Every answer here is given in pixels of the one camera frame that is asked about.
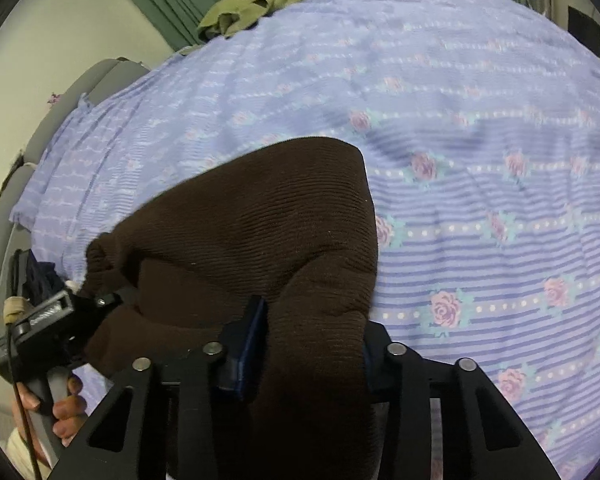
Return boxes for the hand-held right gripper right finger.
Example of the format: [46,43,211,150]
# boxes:
[362,321,563,480]

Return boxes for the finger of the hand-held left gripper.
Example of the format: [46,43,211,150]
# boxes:
[94,287,142,321]

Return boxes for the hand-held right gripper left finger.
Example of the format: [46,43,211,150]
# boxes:
[47,296,271,480]

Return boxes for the brown pants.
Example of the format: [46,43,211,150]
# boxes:
[82,136,381,480]

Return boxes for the person's left hand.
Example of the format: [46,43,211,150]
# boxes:
[11,375,89,449]

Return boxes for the folded dark navy clothing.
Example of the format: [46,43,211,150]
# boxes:
[11,249,63,303]

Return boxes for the grey padded headboard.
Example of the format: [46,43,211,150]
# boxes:
[0,57,148,321]

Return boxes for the blue floral bed sheet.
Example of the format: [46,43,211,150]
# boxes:
[9,0,600,480]

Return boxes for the black floor appliance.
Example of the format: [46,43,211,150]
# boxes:
[567,6,600,57]

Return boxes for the black cable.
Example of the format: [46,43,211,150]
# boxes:
[7,322,43,480]

